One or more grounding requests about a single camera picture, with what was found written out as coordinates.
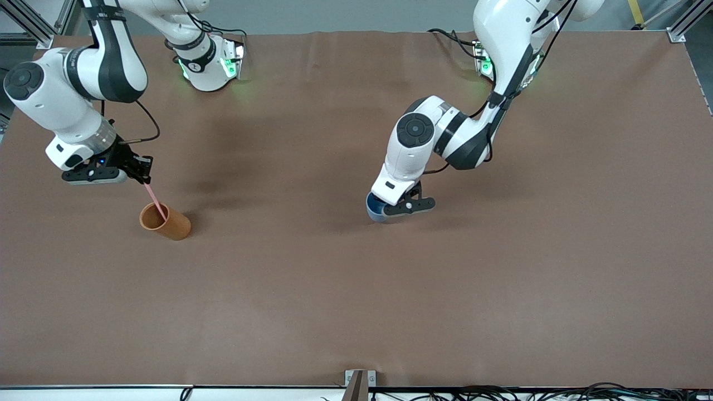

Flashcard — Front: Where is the pink straw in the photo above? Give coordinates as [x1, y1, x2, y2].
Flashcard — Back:
[144, 183, 168, 221]

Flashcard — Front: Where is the blue cup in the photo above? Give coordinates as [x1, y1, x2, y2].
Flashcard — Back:
[365, 192, 395, 223]

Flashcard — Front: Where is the orange cylindrical cup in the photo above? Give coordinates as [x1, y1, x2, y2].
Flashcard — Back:
[139, 202, 192, 241]

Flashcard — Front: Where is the brown table mat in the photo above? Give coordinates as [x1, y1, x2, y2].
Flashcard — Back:
[0, 31, 713, 389]

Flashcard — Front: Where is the black right base cable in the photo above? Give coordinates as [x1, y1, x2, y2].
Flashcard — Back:
[178, 0, 248, 40]

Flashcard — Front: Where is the black base cable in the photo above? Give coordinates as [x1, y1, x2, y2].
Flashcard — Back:
[178, 0, 248, 40]
[428, 28, 481, 61]

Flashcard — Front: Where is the aluminium frame profile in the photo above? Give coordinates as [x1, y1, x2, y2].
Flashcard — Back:
[0, 0, 79, 50]
[666, 0, 713, 44]

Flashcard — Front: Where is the black left base cable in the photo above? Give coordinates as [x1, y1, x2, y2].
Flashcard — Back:
[428, 28, 481, 61]

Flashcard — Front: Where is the metal table edge bracket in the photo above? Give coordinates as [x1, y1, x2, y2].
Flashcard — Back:
[344, 369, 377, 401]

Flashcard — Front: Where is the brown camera post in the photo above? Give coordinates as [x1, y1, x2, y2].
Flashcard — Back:
[341, 372, 368, 401]

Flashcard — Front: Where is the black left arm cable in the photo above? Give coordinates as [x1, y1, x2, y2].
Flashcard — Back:
[422, 0, 580, 176]

